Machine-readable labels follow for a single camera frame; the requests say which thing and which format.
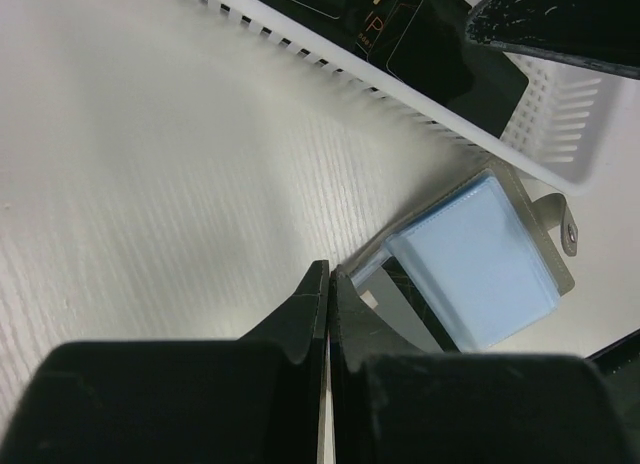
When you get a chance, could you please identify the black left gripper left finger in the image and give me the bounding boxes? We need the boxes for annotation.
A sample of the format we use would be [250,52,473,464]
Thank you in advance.
[1,261,330,463]

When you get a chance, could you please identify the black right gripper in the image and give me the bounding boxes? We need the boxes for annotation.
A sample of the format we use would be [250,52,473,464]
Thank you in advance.
[465,0,639,79]

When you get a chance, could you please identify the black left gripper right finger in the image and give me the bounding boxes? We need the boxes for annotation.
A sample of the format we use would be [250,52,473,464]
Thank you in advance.
[329,269,639,463]

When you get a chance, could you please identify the black VIP credit card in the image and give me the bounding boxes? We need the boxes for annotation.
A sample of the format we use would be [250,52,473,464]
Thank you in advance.
[357,258,459,353]

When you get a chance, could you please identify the grey leather card holder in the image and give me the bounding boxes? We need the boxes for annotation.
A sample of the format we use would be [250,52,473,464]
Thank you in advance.
[345,159,578,352]

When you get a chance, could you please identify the black cards in tray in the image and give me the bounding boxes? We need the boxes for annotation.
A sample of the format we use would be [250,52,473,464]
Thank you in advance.
[263,0,528,137]

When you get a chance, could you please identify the white plastic tray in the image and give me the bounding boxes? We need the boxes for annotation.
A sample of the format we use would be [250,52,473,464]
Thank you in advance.
[196,0,634,195]

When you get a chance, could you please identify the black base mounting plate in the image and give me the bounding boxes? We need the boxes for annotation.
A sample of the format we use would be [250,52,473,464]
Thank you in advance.
[588,329,640,383]

